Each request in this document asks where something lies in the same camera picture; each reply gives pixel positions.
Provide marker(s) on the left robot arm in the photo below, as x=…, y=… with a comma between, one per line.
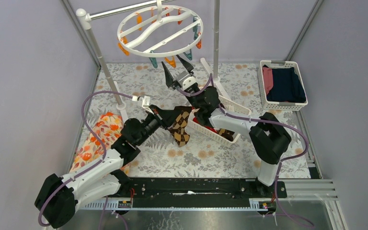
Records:
x=60, y=197

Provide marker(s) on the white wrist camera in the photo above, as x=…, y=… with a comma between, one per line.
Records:
x=190, y=85
x=143, y=101

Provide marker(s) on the teal clip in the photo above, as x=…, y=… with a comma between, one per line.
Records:
x=188, y=54
x=154, y=62

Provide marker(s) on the white rack right foot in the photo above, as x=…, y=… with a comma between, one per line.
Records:
x=216, y=79

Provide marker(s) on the floral grey tablecloth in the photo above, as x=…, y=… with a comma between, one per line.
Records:
x=201, y=157

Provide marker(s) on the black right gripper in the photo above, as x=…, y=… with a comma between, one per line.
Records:
x=168, y=77

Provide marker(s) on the white basket with clothes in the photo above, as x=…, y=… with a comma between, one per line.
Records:
x=279, y=105

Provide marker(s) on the grey left rack pole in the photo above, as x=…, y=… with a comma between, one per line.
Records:
x=85, y=22

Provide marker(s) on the floral orange cloth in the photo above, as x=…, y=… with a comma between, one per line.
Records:
x=108, y=129

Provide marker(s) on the navy garment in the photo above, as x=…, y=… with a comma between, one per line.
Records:
x=286, y=87

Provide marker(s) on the orange front left clip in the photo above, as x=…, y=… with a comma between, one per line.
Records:
x=123, y=40

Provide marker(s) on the pink garment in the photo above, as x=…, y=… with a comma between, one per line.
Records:
x=268, y=79

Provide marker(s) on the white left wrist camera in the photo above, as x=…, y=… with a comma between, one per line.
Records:
x=143, y=101

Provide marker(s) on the teal front clip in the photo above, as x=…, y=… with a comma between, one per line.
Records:
x=154, y=62

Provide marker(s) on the grey horizontal rack bar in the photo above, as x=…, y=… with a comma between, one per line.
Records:
x=115, y=11

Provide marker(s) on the orange clip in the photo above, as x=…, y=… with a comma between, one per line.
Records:
x=123, y=40
x=171, y=61

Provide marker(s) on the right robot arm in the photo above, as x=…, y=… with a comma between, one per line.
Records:
x=268, y=136

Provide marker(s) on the brown argyle sock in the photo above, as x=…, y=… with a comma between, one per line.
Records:
x=227, y=134
x=177, y=130

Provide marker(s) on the white perforated sock basket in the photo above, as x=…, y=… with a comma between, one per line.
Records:
x=226, y=104

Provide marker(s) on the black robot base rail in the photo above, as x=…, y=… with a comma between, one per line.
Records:
x=197, y=193

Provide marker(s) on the white round clip hanger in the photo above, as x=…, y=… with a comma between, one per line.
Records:
x=161, y=31

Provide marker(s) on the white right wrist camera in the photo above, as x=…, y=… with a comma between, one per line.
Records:
x=190, y=85

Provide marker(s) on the red snowflake sock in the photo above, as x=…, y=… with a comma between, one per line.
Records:
x=209, y=128

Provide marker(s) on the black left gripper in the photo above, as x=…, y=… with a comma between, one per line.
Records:
x=155, y=113

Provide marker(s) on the teal right clip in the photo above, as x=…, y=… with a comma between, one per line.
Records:
x=188, y=54

